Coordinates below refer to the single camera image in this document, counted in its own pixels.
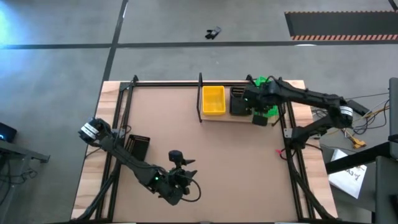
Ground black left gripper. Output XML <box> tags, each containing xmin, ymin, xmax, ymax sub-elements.
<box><xmin>163</xmin><ymin>158</ymin><xmax>198</xmax><ymax>206</ymax></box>

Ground green plastic basket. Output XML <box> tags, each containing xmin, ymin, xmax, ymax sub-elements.
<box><xmin>254</xmin><ymin>75</ymin><xmax>280</xmax><ymax>118</ymax></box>

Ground black plastic basket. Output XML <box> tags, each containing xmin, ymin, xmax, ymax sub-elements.
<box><xmin>124</xmin><ymin>134</ymin><xmax>151</xmax><ymax>162</ymax></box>
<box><xmin>229</xmin><ymin>86</ymin><xmax>253</xmax><ymax>116</ymax></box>

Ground yellow plastic basket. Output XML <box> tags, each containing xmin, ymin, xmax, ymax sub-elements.
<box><xmin>201</xmin><ymin>85</ymin><xmax>226</xmax><ymax>116</ymax></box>

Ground wooden shelf board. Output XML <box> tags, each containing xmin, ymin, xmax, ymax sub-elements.
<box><xmin>200</xmin><ymin>86</ymin><xmax>278</xmax><ymax>124</ymax></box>

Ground brown table mat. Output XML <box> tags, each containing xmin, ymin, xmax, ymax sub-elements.
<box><xmin>112</xmin><ymin>86</ymin><xmax>299</xmax><ymax>223</ymax></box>

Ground small black floor object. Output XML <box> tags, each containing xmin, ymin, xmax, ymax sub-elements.
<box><xmin>205</xmin><ymin>26</ymin><xmax>222</xmax><ymax>40</ymax></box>

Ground black power strip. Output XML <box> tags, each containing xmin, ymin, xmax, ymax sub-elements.
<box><xmin>347</xmin><ymin>99</ymin><xmax>371</xmax><ymax>116</ymax></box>

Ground black hazard-striped floor mat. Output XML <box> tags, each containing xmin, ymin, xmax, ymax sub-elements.
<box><xmin>284</xmin><ymin>11</ymin><xmax>398</xmax><ymax>41</ymax></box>

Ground black metal bar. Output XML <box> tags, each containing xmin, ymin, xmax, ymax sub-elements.
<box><xmin>325</xmin><ymin>141</ymin><xmax>398</xmax><ymax>175</ymax></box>

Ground white paper sheet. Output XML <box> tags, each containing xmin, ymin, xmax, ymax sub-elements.
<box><xmin>328</xmin><ymin>149</ymin><xmax>368</xmax><ymax>199</ymax></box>

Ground grey furniture panel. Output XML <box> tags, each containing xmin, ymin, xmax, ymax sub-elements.
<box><xmin>371</xmin><ymin>155</ymin><xmax>398</xmax><ymax>224</ymax></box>

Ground grey metal stand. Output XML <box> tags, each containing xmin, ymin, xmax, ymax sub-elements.
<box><xmin>0</xmin><ymin>139</ymin><xmax>50</xmax><ymax>224</ymax></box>

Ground black device with blue light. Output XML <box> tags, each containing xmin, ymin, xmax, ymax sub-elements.
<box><xmin>0</xmin><ymin>122</ymin><xmax>17</xmax><ymax>143</ymax></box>

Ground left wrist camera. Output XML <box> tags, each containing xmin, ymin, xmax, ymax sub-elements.
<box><xmin>168</xmin><ymin>150</ymin><xmax>184</xmax><ymax>169</ymax></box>

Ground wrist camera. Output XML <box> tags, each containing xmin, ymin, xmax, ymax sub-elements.
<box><xmin>252</xmin><ymin>114</ymin><xmax>269</xmax><ymax>127</ymax></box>
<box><xmin>168</xmin><ymin>150</ymin><xmax>184</xmax><ymax>169</ymax></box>

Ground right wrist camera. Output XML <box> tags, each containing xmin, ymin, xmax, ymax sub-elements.
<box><xmin>252</xmin><ymin>114</ymin><xmax>269</xmax><ymax>127</ymax></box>

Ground black metal shelf frame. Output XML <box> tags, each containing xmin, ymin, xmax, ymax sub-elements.
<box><xmin>196</xmin><ymin>72</ymin><xmax>285</xmax><ymax>127</ymax></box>

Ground black aluminium table frame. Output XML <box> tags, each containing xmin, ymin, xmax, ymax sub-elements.
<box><xmin>71</xmin><ymin>74</ymin><xmax>340</xmax><ymax>223</ymax></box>

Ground bundle of floor cables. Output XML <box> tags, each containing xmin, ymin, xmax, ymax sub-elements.
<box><xmin>310</xmin><ymin>99</ymin><xmax>391</xmax><ymax>141</ymax></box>

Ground grey upright post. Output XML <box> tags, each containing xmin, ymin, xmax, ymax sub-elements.
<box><xmin>388</xmin><ymin>77</ymin><xmax>398</xmax><ymax>144</ymax></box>

